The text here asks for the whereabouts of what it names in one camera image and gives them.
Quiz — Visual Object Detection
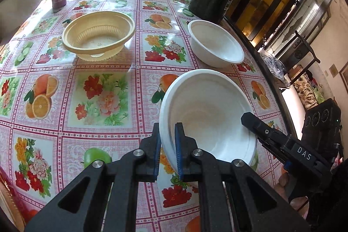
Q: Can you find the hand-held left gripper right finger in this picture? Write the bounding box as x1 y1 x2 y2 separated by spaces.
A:
174 122 310 232

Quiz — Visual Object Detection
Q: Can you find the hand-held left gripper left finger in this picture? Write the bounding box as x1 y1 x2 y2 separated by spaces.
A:
24 122 162 232

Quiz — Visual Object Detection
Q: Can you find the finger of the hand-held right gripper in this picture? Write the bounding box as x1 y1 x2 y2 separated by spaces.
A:
241 112 295 159

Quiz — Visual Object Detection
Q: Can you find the white paper bowl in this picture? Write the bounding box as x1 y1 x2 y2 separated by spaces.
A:
159 69 258 175
187 19 245 68

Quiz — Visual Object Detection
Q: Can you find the yellow plastic bowl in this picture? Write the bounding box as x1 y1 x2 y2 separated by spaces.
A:
62 17 136 61
62 11 136 52

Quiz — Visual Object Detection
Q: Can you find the floral cushion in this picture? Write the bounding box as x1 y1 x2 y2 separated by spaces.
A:
295 72 327 110

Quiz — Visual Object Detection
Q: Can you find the clear plastic bag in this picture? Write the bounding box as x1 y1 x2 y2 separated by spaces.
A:
258 51 286 86

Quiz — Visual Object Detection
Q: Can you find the dark wooden chair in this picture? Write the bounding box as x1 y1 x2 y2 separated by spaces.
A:
261 31 321 91

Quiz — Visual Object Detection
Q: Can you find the floral fruit print tablecloth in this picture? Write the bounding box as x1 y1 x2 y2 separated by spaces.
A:
0 0 289 232

